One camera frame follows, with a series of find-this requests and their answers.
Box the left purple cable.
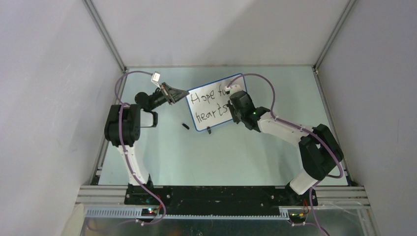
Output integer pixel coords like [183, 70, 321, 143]
[86, 70, 167, 229]

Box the left controller board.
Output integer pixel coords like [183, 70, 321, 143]
[141, 208, 159, 217]

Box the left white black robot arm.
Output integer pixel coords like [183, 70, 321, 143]
[104, 83, 189, 205]

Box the right controller board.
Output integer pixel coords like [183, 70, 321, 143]
[289, 213, 308, 222]

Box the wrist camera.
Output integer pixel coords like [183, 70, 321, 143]
[151, 71, 160, 87]
[225, 84, 242, 96]

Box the grey cable duct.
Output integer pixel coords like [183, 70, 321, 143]
[85, 208, 291, 220]

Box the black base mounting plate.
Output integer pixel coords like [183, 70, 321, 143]
[124, 185, 318, 216]

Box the purple cable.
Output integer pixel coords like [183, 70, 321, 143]
[228, 73, 345, 236]
[86, 70, 167, 229]

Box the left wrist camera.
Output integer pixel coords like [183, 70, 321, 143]
[151, 71, 160, 87]

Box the aluminium frame rail front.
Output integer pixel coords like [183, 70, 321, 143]
[75, 185, 371, 209]

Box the blue framed whiteboard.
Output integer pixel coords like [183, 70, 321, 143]
[186, 73, 246, 132]

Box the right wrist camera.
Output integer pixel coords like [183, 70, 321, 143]
[225, 84, 242, 96]

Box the black marker cap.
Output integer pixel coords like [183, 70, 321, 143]
[182, 123, 190, 130]

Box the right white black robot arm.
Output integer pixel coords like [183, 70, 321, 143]
[227, 90, 344, 206]

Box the controller board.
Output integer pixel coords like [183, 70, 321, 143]
[289, 213, 308, 222]
[141, 208, 159, 217]

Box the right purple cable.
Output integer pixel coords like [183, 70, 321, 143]
[228, 73, 345, 236]

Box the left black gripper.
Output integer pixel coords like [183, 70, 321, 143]
[149, 83, 189, 111]

